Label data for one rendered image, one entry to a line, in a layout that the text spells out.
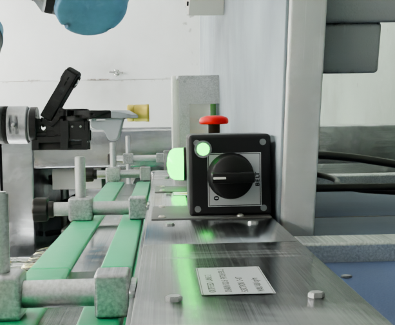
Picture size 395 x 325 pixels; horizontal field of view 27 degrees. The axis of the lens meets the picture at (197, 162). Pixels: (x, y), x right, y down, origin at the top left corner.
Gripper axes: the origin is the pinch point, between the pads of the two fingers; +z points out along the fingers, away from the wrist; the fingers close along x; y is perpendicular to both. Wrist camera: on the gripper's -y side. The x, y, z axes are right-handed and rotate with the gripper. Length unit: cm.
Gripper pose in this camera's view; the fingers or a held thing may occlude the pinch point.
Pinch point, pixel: (131, 113)
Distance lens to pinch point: 162.5
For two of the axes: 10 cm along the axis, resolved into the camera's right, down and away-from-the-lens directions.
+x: 0.5, 0.3, -10.0
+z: 10.0, -0.1, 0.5
